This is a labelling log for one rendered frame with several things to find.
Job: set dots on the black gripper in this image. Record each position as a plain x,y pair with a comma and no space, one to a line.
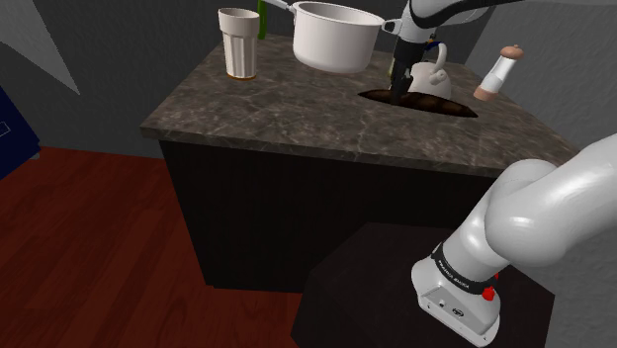
404,57

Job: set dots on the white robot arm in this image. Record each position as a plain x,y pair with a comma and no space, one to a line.
540,217

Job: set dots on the white kettle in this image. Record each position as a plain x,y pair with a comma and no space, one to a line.
431,84

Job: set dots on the dark brown bread loaf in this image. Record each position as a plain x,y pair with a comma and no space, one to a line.
434,103

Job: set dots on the white saucepan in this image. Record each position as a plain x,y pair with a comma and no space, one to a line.
332,41

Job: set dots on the white pepper mill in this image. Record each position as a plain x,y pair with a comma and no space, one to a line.
499,72

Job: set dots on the green bottle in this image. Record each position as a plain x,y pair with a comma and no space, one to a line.
262,21

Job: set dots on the white ribbed cup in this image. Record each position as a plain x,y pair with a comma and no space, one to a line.
239,46

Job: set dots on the dark cabinet with marble top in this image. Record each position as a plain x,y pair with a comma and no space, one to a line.
289,217

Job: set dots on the dark blue furniture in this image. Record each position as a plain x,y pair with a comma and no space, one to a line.
12,137

